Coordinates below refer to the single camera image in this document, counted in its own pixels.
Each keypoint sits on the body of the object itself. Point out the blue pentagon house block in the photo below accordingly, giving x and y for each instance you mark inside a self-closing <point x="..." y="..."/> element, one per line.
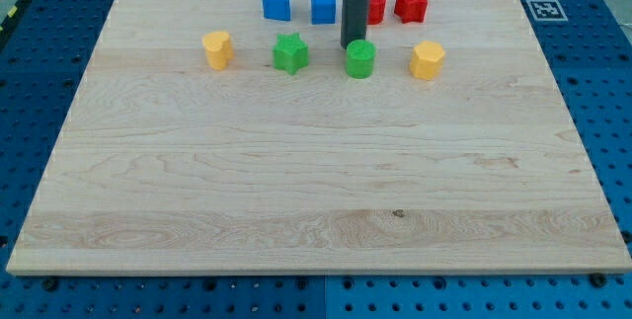
<point x="279" y="10"/>

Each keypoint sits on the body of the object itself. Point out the light wooden board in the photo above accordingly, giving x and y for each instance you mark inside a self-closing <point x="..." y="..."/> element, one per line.
<point x="167" y="167"/>

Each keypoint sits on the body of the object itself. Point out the yellow heart block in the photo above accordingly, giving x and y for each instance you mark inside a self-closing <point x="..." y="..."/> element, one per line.
<point x="218" y="49"/>

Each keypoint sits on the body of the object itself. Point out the white fiducial marker tag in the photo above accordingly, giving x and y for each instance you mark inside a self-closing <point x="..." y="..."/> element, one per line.
<point x="546" y="10"/>

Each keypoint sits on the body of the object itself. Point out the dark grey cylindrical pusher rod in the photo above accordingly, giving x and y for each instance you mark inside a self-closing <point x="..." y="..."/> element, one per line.
<point x="354" y="21"/>

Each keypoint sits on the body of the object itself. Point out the red cylinder block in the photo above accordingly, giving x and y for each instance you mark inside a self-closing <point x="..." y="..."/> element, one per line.
<point x="376" y="11"/>

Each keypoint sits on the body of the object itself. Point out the red star block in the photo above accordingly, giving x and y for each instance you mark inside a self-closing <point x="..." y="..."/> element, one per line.
<point x="410" y="11"/>

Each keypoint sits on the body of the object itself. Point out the green cylinder block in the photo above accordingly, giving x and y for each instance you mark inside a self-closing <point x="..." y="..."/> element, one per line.
<point x="360" y="58"/>

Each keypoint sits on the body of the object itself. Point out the blue cube block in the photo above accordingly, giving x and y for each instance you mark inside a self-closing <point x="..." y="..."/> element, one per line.
<point x="323" y="12"/>

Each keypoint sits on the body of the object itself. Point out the green star block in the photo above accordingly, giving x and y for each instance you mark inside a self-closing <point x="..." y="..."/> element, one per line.
<point x="290" y="53"/>

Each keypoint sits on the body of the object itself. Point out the yellow hexagon block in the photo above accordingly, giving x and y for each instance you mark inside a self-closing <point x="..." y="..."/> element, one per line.
<point x="427" y="60"/>

